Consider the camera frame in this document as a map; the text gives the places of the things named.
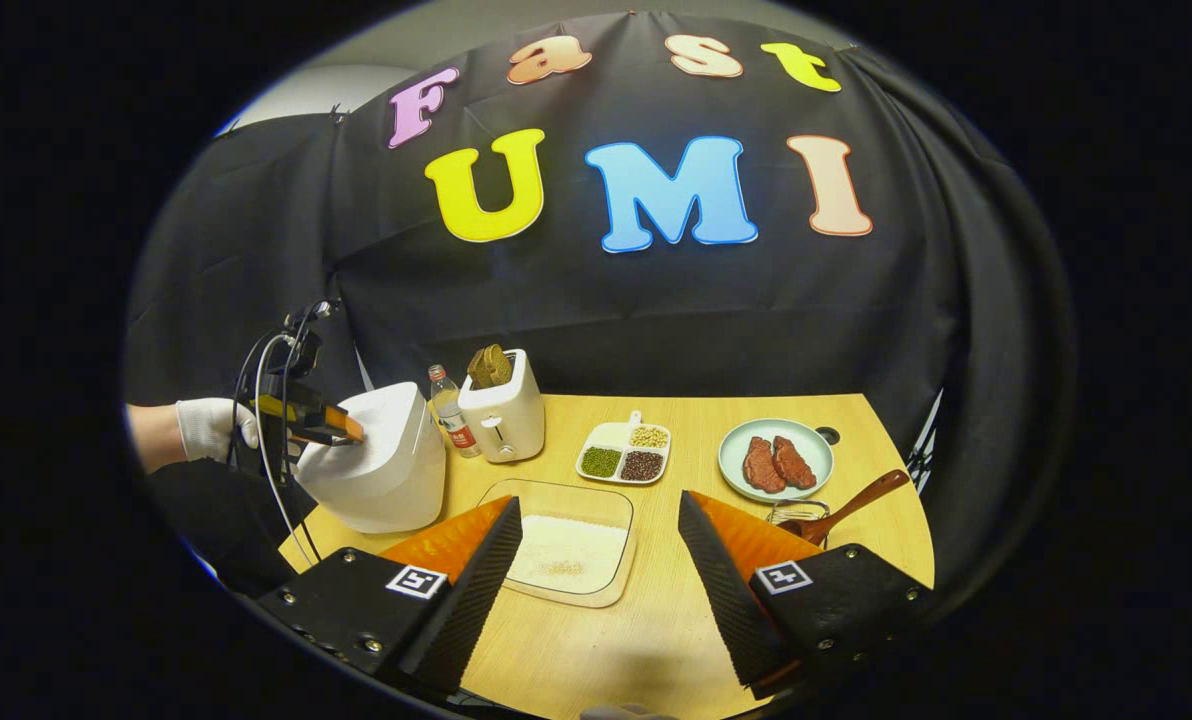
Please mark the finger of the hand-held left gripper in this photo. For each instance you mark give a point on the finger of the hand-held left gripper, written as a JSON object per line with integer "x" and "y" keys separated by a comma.
{"x": 331, "y": 425}

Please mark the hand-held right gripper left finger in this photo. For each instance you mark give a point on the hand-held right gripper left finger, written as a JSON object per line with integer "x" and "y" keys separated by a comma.
{"x": 466, "y": 610}

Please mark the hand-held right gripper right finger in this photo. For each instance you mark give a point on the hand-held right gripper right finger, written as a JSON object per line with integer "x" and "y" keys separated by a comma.
{"x": 731, "y": 610}

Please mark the white rice cooker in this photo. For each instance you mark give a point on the white rice cooker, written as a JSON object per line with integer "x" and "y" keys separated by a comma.
{"x": 386, "y": 480}

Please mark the clear tray of white rice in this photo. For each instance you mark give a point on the clear tray of white rice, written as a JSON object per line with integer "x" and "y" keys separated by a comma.
{"x": 576, "y": 550}

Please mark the brown wooden spoon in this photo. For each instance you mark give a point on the brown wooden spoon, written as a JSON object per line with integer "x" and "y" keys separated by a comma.
{"x": 856, "y": 503}

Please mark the clear plastic water bottle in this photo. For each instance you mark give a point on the clear plastic water bottle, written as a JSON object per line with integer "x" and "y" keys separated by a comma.
{"x": 453, "y": 415}

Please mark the red steak piece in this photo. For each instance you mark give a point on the red steak piece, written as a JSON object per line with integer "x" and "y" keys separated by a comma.
{"x": 761, "y": 465}
{"x": 796, "y": 462}

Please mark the brown toast slice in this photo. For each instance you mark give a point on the brown toast slice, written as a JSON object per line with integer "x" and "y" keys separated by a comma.
{"x": 499, "y": 365}
{"x": 478, "y": 372}

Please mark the white toaster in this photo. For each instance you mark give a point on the white toaster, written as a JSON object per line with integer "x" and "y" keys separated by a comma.
{"x": 506, "y": 420}

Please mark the pale green plate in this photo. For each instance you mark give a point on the pale green plate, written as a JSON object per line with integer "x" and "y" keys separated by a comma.
{"x": 811, "y": 445}

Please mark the black table grommet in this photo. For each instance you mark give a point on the black table grommet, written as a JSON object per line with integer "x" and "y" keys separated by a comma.
{"x": 829, "y": 436}

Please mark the white divided bean dish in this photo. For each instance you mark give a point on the white divided bean dish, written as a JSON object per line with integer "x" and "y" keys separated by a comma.
{"x": 611, "y": 435}

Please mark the white metal stand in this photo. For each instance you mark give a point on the white metal stand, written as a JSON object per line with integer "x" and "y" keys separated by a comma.
{"x": 926, "y": 430}

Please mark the black backdrop cloth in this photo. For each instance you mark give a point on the black backdrop cloth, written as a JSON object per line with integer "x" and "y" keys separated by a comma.
{"x": 906, "y": 350}

